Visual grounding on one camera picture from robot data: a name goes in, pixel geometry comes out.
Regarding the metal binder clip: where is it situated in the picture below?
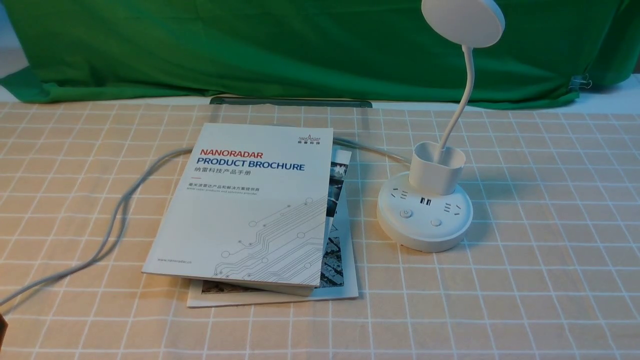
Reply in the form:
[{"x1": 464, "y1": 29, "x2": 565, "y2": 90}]
[{"x1": 567, "y1": 74, "x2": 594, "y2": 92}]

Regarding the white desk lamp with socket base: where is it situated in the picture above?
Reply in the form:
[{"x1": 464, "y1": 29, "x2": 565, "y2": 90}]
[{"x1": 376, "y1": 0, "x2": 506, "y2": 253}]

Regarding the grey lamp power cable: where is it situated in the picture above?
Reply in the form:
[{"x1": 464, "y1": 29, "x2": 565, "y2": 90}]
[{"x1": 0, "y1": 136, "x2": 414, "y2": 307}]

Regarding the brown object at left edge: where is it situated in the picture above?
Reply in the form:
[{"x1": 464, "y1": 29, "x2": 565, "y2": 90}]
[{"x1": 0, "y1": 314, "x2": 9, "y2": 349}]

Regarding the white Nanoradar product brochure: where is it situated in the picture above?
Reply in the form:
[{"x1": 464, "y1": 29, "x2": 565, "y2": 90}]
[{"x1": 142, "y1": 123, "x2": 334, "y2": 297}]

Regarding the checkered beige tablecloth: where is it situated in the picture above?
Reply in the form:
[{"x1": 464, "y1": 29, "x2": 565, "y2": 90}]
[{"x1": 0, "y1": 102, "x2": 640, "y2": 360}]

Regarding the green backdrop cloth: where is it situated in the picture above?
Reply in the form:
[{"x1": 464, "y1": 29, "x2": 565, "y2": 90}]
[{"x1": 1, "y1": 0, "x2": 639, "y2": 110}]

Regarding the magazine under brochure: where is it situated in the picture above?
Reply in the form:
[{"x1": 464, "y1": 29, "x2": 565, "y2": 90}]
[{"x1": 186, "y1": 146, "x2": 359, "y2": 309}]

